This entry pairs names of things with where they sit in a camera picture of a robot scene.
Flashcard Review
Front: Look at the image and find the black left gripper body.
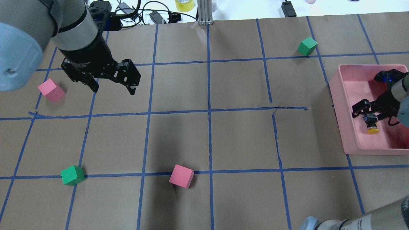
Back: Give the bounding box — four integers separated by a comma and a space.
60, 41, 128, 83

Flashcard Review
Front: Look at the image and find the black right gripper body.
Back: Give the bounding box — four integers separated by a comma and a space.
372, 89, 400, 116

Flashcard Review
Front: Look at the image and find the yellow push button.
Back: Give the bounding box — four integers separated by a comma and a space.
363, 113, 380, 134

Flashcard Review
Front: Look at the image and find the pink cube near left arm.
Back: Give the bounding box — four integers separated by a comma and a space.
37, 79, 66, 103

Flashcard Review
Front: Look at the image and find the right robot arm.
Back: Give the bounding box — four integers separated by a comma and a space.
300, 82, 409, 230

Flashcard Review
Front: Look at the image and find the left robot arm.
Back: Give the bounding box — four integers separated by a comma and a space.
0, 0, 141, 95

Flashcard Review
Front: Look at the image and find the pink plastic bin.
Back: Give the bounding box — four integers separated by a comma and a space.
329, 65, 409, 156

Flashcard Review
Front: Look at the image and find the green cube far right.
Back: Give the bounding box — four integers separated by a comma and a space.
297, 37, 318, 57

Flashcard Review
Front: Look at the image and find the green cube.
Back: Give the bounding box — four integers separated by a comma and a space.
60, 165, 86, 186
297, 37, 318, 57

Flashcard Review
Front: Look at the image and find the yellow tape roll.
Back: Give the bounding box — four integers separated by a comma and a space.
175, 0, 195, 12

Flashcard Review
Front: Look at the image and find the green cube front left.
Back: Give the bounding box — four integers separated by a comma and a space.
60, 165, 86, 186

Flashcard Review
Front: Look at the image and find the pink cube centre front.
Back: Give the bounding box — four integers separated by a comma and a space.
169, 164, 194, 189

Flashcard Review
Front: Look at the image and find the black power adapter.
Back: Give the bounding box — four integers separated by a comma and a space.
281, 0, 297, 18

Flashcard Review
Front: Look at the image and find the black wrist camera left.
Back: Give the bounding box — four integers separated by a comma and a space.
88, 0, 122, 34

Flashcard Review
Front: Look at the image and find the black cable bundle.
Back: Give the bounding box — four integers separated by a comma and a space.
110, 0, 198, 26

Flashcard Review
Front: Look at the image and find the aluminium frame post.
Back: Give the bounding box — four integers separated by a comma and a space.
197, 0, 213, 25

